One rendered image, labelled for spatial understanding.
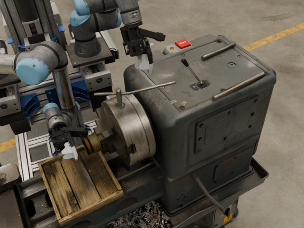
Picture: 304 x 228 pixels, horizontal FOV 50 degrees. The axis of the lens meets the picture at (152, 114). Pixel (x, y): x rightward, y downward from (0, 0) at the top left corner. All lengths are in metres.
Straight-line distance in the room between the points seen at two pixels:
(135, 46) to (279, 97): 2.35
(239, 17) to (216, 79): 3.25
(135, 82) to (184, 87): 0.23
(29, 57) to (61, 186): 0.61
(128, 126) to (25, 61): 0.48
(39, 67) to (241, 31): 3.33
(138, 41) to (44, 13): 0.78
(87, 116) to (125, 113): 1.54
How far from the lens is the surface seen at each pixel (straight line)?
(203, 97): 1.37
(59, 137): 1.49
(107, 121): 1.46
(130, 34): 1.26
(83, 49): 1.82
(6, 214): 1.51
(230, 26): 4.45
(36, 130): 2.89
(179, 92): 1.39
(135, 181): 1.57
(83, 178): 1.60
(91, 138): 1.43
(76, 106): 1.76
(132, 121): 1.34
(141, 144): 1.36
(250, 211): 2.53
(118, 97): 1.33
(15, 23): 1.92
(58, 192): 1.59
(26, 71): 1.40
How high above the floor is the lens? 2.16
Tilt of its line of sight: 44 degrees down
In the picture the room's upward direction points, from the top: 4 degrees counter-clockwise
